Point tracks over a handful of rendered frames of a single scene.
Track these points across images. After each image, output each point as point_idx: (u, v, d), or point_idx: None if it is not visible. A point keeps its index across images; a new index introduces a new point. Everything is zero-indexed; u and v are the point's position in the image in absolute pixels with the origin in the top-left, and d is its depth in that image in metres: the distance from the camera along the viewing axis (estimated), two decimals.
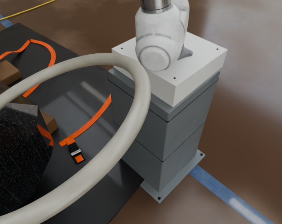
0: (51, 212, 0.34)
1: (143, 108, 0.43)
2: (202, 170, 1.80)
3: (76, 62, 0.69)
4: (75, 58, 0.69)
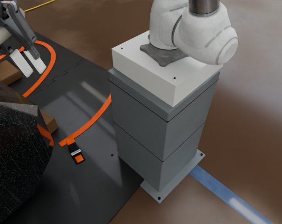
0: None
1: (2, 30, 0.59)
2: (202, 170, 1.80)
3: None
4: None
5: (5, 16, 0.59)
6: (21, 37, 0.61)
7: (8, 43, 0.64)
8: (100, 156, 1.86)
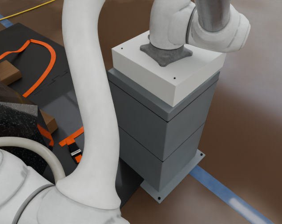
0: None
1: None
2: (202, 170, 1.80)
3: (23, 145, 0.80)
4: (24, 141, 0.80)
5: None
6: None
7: None
8: None
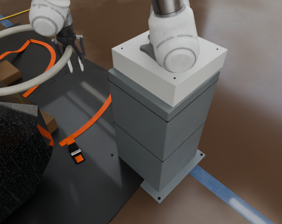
0: (44, 79, 0.99)
1: (71, 48, 1.11)
2: (202, 170, 1.80)
3: (24, 27, 1.26)
4: (23, 25, 1.26)
5: (74, 42, 1.11)
6: (79, 52, 1.15)
7: None
8: (100, 156, 1.86)
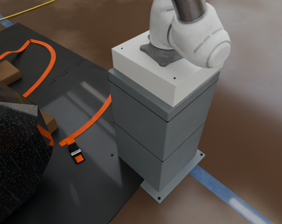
0: None
1: None
2: (202, 170, 1.80)
3: None
4: None
5: None
6: None
7: None
8: (100, 156, 1.86)
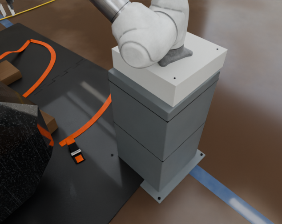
0: None
1: None
2: (202, 170, 1.80)
3: None
4: None
5: None
6: None
7: None
8: (100, 156, 1.86)
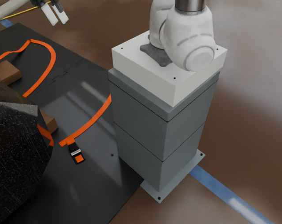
0: (17, 2, 0.77)
1: None
2: (202, 170, 1.80)
3: None
4: None
5: None
6: None
7: None
8: (100, 156, 1.86)
